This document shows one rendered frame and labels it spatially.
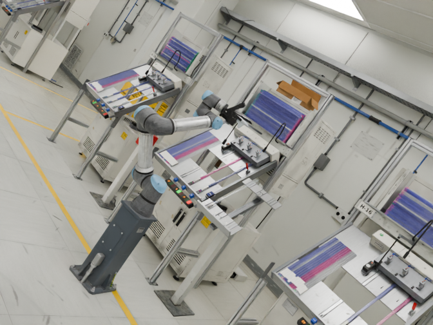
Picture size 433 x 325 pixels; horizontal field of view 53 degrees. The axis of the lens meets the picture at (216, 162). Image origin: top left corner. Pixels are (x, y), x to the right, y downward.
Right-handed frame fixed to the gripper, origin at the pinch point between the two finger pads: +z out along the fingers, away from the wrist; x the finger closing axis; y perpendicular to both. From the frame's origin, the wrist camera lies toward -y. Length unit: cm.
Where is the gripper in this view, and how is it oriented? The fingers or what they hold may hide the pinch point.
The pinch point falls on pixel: (250, 124)
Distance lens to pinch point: 272.7
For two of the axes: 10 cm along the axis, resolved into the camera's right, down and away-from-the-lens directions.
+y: -5.7, 7.7, 2.9
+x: -2.3, 1.9, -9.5
